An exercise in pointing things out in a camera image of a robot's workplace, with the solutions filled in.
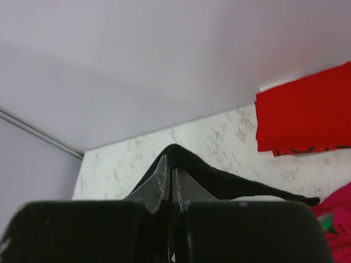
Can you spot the black t-shirt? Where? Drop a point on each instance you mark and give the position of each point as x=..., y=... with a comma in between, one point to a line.
x=219, y=183

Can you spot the folded red t-shirt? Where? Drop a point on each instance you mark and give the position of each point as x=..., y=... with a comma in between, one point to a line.
x=309, y=115

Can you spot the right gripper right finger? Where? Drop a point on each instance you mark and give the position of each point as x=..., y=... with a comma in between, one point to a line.
x=186, y=189

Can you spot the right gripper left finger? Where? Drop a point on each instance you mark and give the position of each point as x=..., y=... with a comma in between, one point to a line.
x=152, y=191

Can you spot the magenta t-shirt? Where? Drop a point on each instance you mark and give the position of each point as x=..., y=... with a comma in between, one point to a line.
x=338, y=203

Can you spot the green plastic bin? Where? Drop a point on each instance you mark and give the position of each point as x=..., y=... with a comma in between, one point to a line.
x=326, y=222

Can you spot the left aluminium frame post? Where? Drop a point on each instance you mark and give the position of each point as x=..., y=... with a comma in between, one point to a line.
x=39, y=133

